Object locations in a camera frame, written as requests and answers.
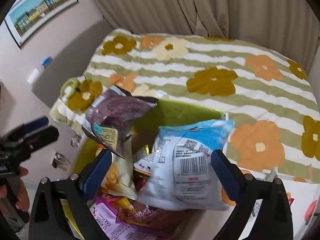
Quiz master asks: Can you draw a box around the green cardboard storage box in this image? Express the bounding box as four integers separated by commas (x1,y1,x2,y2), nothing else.
60,97,281,240

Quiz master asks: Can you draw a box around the brown maroon snack packet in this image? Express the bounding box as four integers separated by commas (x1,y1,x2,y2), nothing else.
82,86,158,158

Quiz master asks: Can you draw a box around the pink white snack packet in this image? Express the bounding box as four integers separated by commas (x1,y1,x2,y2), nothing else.
91,195,188,239

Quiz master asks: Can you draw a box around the cream orange cake snack packet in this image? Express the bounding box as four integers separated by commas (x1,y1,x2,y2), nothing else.
100,138,137,200

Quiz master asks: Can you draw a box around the person's left hand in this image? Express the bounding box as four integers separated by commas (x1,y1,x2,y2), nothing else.
16,166,30,212

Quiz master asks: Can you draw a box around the blue white snack packet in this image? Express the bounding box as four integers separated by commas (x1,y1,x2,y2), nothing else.
133,120,234,211

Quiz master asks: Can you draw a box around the white wall switch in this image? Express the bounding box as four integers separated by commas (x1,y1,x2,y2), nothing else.
27,68,41,85

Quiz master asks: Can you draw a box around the beige curtain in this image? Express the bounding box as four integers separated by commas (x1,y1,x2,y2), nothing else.
94,0,319,71

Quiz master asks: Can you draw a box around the framed building picture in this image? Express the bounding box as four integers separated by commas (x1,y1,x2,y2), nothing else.
4,0,78,47

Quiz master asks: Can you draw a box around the green striped flower blanket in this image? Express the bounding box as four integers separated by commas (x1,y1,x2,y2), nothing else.
49,29,319,183

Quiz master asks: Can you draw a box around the blue white wall device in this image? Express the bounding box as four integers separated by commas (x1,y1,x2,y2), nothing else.
41,56,53,69

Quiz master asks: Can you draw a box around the white persimmon print cloth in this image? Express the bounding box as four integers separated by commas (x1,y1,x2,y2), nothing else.
221,169,319,239

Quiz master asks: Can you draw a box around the grey padded headboard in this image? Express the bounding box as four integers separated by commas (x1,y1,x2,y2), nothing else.
31,19,113,108

